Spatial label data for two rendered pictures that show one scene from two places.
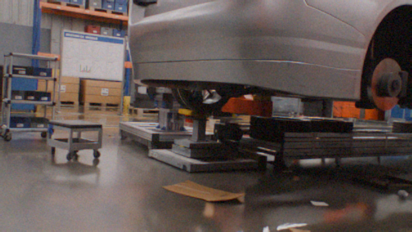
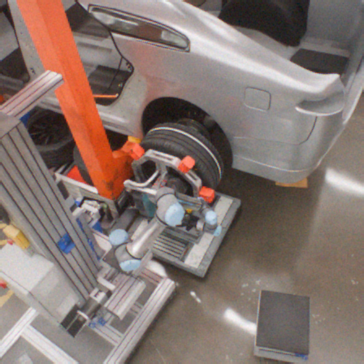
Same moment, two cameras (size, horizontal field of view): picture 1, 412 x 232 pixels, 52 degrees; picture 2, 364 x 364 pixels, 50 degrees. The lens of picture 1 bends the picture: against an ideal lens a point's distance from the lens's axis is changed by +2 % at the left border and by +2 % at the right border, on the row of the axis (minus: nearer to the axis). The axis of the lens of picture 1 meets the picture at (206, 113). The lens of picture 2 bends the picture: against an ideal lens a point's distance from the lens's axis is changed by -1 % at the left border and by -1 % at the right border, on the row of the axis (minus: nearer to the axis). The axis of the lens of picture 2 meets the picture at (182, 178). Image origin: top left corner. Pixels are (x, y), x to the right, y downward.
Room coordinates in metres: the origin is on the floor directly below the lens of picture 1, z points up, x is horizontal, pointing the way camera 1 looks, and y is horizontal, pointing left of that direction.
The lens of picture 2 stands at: (4.87, 1.90, 3.03)
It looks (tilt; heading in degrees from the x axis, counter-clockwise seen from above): 50 degrees down; 248
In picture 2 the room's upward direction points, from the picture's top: 9 degrees counter-clockwise
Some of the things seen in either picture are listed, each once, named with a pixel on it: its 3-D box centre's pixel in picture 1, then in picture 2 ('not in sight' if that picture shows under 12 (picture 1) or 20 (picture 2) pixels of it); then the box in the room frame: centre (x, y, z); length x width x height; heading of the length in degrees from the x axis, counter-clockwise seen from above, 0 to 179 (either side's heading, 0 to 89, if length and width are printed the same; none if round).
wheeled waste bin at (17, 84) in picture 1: (20, 89); not in sight; (9.10, 4.07, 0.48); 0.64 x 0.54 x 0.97; 36
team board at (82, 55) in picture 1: (93, 73); not in sight; (9.79, 2.74, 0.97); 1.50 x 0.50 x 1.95; 119
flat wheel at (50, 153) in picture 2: (322, 129); (54, 136); (4.89, -1.39, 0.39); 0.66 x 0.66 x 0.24
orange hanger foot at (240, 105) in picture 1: (251, 98); (128, 149); (4.38, -0.46, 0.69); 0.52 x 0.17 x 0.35; 34
